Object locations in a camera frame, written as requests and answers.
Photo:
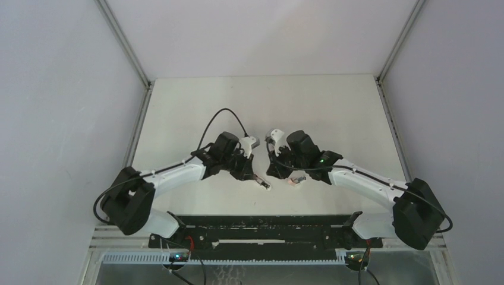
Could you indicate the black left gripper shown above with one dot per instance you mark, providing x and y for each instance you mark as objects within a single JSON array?
[{"x": 245, "y": 173}]

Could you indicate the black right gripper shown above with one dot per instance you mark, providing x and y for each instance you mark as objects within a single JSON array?
[{"x": 276, "y": 168}]

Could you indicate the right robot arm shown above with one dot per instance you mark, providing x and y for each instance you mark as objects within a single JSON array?
[{"x": 414, "y": 214}]

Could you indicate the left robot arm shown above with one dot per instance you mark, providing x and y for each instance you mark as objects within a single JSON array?
[{"x": 128, "y": 201}]

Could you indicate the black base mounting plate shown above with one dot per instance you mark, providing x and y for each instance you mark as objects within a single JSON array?
[{"x": 266, "y": 238}]

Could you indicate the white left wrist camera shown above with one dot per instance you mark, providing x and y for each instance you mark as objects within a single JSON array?
[{"x": 247, "y": 144}]

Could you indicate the aluminium left frame rail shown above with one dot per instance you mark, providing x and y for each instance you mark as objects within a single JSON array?
[{"x": 135, "y": 114}]

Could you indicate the aluminium frame rail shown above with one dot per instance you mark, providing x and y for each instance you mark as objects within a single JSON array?
[
  {"x": 383, "y": 84},
  {"x": 135, "y": 114}
]

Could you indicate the aluminium right frame rail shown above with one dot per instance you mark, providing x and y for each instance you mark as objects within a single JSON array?
[{"x": 383, "y": 84}]

